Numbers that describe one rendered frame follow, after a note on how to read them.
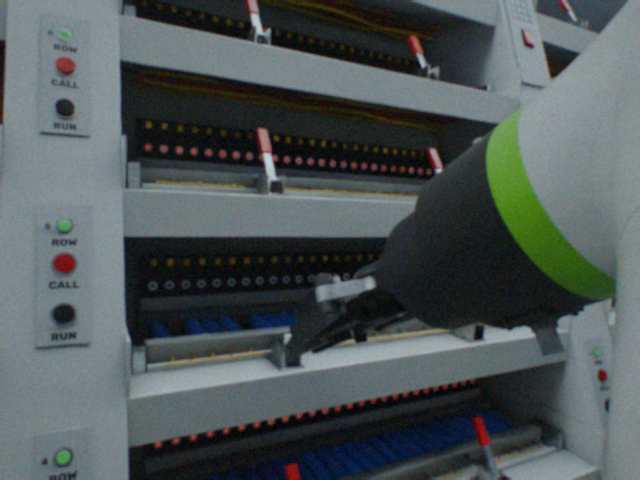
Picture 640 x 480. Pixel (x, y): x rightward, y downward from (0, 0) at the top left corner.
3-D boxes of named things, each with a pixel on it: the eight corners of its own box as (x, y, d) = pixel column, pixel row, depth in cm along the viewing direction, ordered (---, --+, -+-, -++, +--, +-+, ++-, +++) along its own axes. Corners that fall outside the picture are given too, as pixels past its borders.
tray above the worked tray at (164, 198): (541, 237, 72) (550, 148, 70) (121, 237, 43) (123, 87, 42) (449, 225, 89) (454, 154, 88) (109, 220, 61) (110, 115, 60)
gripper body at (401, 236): (435, 322, 22) (344, 356, 30) (548, 309, 26) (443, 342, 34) (397, 185, 25) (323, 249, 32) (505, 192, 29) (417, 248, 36)
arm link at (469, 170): (581, 115, 25) (455, 89, 20) (680, 328, 21) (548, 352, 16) (498, 172, 30) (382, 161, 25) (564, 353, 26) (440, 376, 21)
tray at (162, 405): (567, 360, 68) (574, 297, 67) (126, 448, 39) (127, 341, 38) (466, 323, 85) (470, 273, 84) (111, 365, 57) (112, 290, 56)
